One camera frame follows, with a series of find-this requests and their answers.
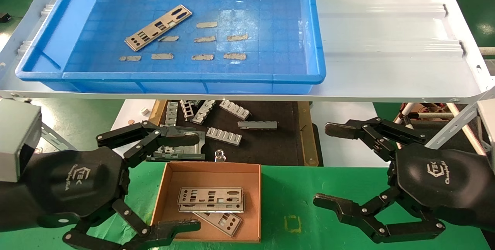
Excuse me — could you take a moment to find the silver IO shield plate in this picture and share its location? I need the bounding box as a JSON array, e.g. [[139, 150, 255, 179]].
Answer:
[[177, 187, 243, 205], [125, 5, 193, 52], [192, 211, 242, 238], [178, 194, 246, 213]]

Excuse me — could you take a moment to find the dark grey metal bar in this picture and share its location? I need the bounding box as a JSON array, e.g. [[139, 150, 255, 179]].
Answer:
[[238, 121, 278, 130]]

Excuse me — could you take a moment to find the wood framed black mat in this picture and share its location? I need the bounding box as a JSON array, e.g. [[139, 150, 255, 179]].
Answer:
[[149, 100, 319, 166]]

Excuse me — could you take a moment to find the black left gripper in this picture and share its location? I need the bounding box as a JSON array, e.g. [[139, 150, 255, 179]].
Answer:
[[27, 120, 201, 250]]

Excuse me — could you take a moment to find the blue plastic tray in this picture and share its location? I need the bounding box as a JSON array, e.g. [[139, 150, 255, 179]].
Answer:
[[15, 0, 326, 95]]

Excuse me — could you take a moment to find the green table mat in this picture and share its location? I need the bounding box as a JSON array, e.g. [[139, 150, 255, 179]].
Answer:
[[0, 161, 492, 250]]

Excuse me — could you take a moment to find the brown cardboard box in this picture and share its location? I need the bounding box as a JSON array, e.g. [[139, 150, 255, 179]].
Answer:
[[150, 162, 262, 243]]

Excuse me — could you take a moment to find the slotted silver metal bracket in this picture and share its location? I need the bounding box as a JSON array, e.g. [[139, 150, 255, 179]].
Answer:
[[206, 127, 242, 146], [219, 100, 251, 120], [166, 101, 178, 127], [180, 100, 194, 122], [192, 100, 216, 125]]

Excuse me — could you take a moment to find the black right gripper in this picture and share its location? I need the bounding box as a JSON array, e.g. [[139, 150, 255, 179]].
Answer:
[[313, 117, 488, 243]]

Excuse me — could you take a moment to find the perforated steel shelf post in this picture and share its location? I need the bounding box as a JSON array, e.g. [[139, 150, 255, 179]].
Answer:
[[425, 87, 495, 150], [41, 122, 76, 152]]

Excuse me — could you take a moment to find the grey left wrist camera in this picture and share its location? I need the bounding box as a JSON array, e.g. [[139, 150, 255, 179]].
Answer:
[[0, 99, 42, 183]]

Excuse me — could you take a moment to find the large silver chassis bracket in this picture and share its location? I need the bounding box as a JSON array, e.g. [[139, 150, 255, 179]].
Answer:
[[146, 125, 206, 161]]

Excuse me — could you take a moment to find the box of coloured wires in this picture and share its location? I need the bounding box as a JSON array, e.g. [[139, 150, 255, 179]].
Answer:
[[420, 103, 451, 112]]

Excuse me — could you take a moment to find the white metal shelf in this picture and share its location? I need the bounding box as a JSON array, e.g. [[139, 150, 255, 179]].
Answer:
[[0, 0, 495, 103]]

